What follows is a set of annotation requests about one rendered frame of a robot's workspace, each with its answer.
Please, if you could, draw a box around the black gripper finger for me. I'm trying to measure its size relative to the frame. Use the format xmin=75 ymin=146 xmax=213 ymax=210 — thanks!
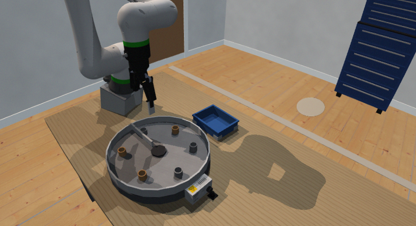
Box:
xmin=137 ymin=73 xmax=156 ymax=115
xmin=129 ymin=68 xmax=142 ymax=105

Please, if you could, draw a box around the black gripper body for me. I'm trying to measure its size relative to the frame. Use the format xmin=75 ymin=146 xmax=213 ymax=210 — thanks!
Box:
xmin=129 ymin=59 xmax=149 ymax=82

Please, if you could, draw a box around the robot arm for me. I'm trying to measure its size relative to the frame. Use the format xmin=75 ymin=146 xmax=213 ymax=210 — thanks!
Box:
xmin=64 ymin=0 xmax=178 ymax=95

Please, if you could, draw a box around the blue plastic crate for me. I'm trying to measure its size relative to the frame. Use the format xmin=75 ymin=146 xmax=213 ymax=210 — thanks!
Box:
xmin=192 ymin=104 xmax=239 ymax=141

